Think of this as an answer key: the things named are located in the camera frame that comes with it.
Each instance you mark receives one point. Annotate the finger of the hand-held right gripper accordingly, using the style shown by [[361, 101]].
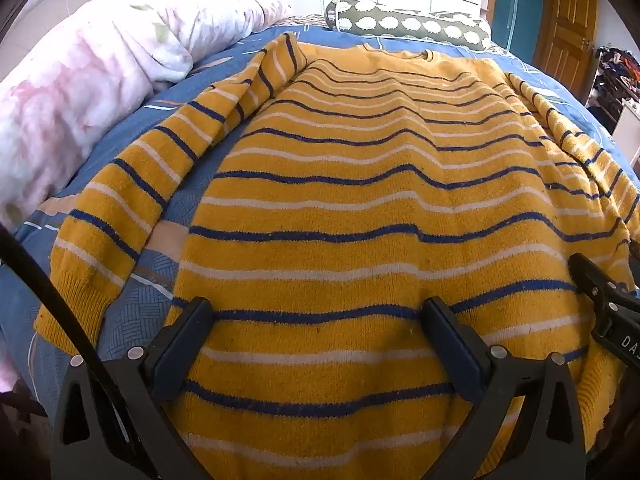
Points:
[[592, 280]]

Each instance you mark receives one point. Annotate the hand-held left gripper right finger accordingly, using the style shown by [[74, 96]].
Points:
[[452, 342]]

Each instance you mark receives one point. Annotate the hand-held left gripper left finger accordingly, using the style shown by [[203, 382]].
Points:
[[181, 339]]

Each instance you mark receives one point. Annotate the yellow striped sweater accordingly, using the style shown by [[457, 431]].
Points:
[[350, 210]]

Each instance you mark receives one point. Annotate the pile of colourful clothes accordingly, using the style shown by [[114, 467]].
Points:
[[617, 62]]

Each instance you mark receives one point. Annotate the blue plaid bed sheet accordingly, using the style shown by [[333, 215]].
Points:
[[150, 290]]

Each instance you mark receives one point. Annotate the cluttered white shelf unit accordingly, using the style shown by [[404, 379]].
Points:
[[625, 125]]

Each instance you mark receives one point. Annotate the wooden door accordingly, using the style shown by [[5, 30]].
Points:
[[565, 25]]

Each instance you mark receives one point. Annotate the pink floral quilt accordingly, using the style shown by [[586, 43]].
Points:
[[75, 85]]

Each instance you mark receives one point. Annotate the teal wardrobe panel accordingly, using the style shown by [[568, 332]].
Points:
[[515, 5]]

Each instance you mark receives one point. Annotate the green patterned bolster pillow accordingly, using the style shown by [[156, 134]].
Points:
[[400, 22]]

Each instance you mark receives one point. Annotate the beige arched headboard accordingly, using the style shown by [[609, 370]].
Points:
[[45, 15]]

